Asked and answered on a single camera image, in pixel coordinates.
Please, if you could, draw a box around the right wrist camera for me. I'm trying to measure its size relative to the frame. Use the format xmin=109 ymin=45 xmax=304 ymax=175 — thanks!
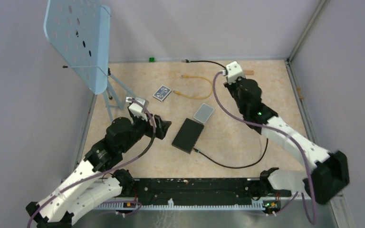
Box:
xmin=222 ymin=61 xmax=246 ymax=85

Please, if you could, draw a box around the black network switch box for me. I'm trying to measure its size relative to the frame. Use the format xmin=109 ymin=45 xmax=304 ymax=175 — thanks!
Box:
xmin=172 ymin=118 xmax=204 ymax=154

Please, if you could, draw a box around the blue playing card deck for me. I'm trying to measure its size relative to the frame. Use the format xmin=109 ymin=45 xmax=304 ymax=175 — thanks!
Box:
xmin=153 ymin=85 xmax=173 ymax=102

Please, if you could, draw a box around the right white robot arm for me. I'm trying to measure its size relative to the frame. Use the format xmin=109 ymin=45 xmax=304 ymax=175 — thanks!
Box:
xmin=224 ymin=77 xmax=350 ymax=205

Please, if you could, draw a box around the grey card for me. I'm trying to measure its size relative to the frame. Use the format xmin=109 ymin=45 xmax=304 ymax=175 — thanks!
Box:
xmin=193 ymin=103 xmax=214 ymax=124

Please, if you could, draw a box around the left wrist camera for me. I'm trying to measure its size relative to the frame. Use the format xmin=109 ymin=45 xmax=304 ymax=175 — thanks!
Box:
xmin=125 ymin=96 xmax=149 ymax=121

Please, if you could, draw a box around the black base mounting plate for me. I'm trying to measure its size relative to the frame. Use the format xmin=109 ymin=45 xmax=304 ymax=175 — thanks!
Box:
xmin=116 ymin=178 xmax=291 ymax=206

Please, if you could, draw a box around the black cable with plug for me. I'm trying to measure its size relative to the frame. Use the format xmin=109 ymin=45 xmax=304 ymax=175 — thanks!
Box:
xmin=182 ymin=59 xmax=269 ymax=170

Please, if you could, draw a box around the light blue music stand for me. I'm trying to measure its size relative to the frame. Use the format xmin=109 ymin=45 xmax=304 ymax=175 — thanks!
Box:
xmin=43 ymin=0 xmax=136 ymax=120

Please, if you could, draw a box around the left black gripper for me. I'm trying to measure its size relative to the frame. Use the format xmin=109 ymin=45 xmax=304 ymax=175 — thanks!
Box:
xmin=120 ymin=112 xmax=171 ymax=153

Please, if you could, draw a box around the yellow ethernet cable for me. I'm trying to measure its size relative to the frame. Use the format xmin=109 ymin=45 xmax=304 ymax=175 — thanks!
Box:
xmin=173 ymin=74 xmax=214 ymax=100

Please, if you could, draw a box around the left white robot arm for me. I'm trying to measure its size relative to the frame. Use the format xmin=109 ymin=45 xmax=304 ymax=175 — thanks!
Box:
xmin=26 ymin=109 xmax=172 ymax=228

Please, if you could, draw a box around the long wooden block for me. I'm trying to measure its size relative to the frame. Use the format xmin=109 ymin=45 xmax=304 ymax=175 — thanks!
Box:
xmin=244 ymin=70 xmax=255 ymax=76

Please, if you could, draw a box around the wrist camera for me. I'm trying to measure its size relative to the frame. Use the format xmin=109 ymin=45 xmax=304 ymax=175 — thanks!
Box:
xmin=125 ymin=96 xmax=149 ymax=121
xmin=222 ymin=61 xmax=246 ymax=85

